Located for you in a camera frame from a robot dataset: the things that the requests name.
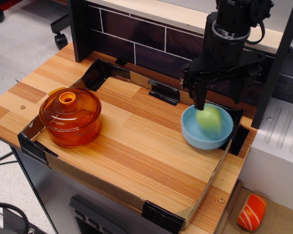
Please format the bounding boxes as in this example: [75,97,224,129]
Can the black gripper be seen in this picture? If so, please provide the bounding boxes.
[180,12,266,110]

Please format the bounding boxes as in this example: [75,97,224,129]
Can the green plastic pear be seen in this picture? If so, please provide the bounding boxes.
[195,104,222,137]

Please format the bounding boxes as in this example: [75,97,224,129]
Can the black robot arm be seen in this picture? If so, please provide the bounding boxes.
[180,0,274,110]

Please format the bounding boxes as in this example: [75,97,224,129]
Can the light blue bowl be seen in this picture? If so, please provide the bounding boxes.
[181,103,234,150]

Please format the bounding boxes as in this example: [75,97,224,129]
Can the cardboard fence with black tape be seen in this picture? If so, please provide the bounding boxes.
[18,59,253,234]

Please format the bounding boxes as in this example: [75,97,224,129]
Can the dark brick backsplash panel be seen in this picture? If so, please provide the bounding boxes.
[67,0,293,127]

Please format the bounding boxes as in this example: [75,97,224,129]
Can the salmon sushi toy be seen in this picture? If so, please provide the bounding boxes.
[237,194,267,232]

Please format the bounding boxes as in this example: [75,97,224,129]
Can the orange transparent pot lid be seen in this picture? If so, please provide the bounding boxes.
[39,88,101,131]

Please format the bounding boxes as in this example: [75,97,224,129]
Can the orange transparent pot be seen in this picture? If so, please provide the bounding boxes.
[39,88,102,147]

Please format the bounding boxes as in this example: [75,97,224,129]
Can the black chair wheel base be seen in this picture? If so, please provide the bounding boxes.
[50,14,70,50]

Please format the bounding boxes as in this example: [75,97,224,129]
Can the black oven control panel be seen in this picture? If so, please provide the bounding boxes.
[69,197,129,234]

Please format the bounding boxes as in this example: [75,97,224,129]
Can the black cable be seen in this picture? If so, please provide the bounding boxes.
[0,201,30,234]

